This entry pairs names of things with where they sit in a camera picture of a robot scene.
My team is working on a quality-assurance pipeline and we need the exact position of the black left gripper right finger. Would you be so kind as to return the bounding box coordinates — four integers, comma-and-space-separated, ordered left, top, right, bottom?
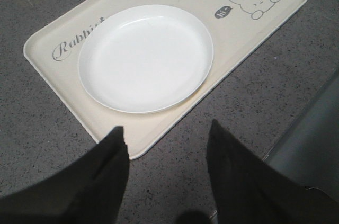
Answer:
206, 120, 338, 223

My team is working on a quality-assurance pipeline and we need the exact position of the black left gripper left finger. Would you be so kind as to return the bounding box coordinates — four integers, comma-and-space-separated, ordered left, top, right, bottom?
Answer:
1, 127, 130, 223

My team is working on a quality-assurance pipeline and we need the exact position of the white round plate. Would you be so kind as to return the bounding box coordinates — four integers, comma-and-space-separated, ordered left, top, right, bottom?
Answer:
78, 4, 214, 113

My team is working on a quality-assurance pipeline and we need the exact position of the cream rabbit serving tray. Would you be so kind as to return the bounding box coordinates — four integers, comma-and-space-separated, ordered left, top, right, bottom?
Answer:
23, 0, 307, 159

